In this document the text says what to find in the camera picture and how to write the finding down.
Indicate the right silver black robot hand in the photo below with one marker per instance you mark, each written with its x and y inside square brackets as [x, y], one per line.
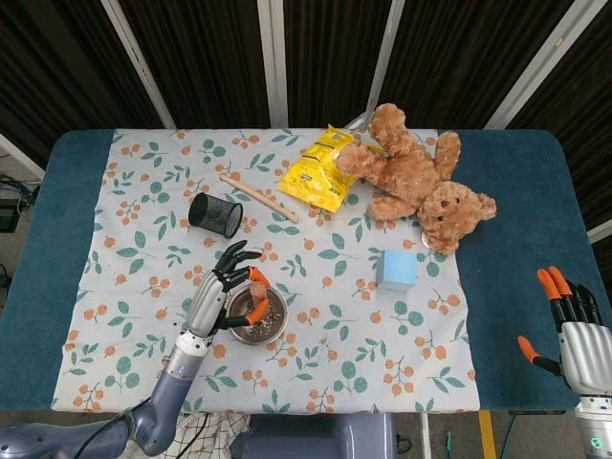
[588, 354]

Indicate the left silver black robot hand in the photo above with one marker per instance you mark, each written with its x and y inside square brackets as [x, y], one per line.
[205, 306]

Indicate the thick wooden rolling pin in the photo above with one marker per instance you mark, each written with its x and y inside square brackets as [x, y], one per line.
[258, 290]

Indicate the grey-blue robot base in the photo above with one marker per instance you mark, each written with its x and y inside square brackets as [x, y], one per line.
[320, 437]

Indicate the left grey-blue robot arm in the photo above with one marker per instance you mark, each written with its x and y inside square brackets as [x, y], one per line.
[177, 373]

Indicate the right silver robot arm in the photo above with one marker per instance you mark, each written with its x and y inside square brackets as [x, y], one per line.
[595, 425]

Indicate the stainless steel bowl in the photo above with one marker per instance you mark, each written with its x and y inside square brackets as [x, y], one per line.
[277, 330]

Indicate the floral print tablecloth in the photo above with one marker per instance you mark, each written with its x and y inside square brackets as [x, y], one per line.
[143, 296]

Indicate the black mesh pen cup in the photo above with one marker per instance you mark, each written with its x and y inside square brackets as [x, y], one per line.
[205, 210]

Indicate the thin wooden dowel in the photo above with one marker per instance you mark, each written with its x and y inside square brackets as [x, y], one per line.
[260, 198]

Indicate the checkered white cloth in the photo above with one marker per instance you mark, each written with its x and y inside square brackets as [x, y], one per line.
[225, 430]

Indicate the yellow snack bag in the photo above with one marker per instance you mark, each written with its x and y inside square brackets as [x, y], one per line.
[315, 177]

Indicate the teal table cover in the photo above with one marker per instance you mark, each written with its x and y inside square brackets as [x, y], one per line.
[516, 191]

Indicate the light blue cube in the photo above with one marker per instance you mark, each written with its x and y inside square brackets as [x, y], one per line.
[397, 270]

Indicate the brown teddy bear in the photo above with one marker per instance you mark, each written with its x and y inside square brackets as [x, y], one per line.
[411, 177]

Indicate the white screen frame post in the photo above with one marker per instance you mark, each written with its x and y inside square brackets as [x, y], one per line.
[600, 232]
[385, 57]
[545, 62]
[272, 62]
[138, 67]
[19, 155]

